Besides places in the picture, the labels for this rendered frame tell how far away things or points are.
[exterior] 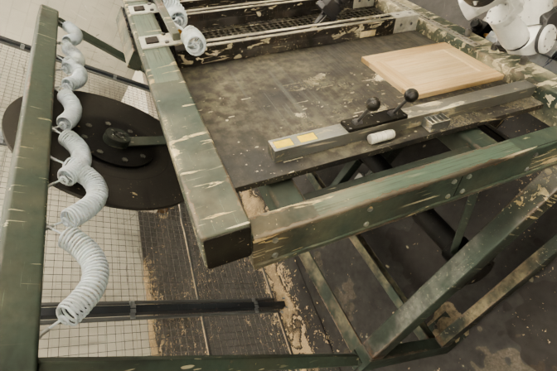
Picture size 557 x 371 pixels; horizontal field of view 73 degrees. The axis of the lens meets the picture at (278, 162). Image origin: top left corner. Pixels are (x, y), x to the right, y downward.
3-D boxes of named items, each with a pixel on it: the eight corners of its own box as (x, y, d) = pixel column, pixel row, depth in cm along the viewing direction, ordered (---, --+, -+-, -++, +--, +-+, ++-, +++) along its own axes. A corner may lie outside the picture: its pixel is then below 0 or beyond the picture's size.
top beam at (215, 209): (254, 255, 77) (253, 224, 70) (206, 272, 74) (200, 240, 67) (131, -26, 229) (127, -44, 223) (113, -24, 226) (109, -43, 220)
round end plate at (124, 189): (225, 211, 156) (-12, 177, 107) (219, 221, 158) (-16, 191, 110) (184, 113, 211) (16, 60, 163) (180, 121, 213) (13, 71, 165)
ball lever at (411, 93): (398, 119, 110) (423, 96, 98) (387, 122, 109) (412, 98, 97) (393, 108, 111) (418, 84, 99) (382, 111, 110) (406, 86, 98)
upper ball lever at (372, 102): (363, 128, 106) (385, 105, 94) (351, 131, 105) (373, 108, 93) (358, 117, 107) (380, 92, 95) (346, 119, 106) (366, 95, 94)
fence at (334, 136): (531, 96, 128) (537, 85, 125) (274, 163, 99) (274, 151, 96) (519, 89, 131) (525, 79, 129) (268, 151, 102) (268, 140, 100)
